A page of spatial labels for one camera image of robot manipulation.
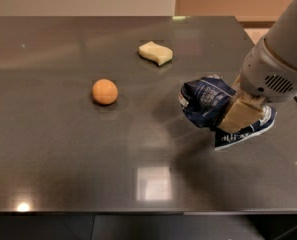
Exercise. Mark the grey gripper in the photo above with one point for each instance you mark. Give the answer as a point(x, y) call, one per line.
point(267, 73)

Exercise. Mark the blue chip bag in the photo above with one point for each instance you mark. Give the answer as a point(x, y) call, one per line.
point(204, 101)

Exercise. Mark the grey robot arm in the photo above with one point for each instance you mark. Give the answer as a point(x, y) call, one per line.
point(282, 37)

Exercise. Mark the yellow sponge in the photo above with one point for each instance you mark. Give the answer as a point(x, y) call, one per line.
point(156, 53)

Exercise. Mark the orange ball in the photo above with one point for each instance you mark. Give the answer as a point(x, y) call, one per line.
point(104, 92)

